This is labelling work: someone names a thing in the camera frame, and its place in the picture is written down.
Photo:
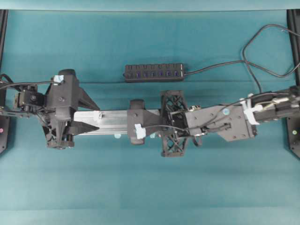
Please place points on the black left frame post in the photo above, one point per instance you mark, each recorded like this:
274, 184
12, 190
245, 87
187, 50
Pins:
3, 27

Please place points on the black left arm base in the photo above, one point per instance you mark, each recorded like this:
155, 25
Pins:
4, 131

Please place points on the black frame post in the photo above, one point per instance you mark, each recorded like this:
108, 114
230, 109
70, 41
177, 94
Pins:
3, 27
293, 23

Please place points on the white ring clip left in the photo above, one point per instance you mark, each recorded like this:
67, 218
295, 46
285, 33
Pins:
97, 116

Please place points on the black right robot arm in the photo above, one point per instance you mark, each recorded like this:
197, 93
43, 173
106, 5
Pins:
232, 122

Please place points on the black right frame post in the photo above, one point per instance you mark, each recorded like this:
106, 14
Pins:
293, 23

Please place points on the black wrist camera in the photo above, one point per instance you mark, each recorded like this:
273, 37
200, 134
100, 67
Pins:
137, 122
62, 97

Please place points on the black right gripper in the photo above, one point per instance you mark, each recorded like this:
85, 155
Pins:
175, 133

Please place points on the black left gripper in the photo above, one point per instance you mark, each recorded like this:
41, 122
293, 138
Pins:
59, 126

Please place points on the black multi-port USB hub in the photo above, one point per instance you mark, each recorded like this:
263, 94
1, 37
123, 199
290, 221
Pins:
141, 73

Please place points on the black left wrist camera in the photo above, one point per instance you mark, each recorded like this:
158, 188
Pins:
62, 97

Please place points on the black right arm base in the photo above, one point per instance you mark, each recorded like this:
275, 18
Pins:
293, 132

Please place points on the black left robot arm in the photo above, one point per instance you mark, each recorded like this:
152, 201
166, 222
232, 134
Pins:
28, 101

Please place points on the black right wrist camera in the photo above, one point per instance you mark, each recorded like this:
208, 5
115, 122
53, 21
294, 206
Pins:
137, 122

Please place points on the silver aluminium extrusion rail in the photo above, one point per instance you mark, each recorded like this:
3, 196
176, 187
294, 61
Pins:
113, 122

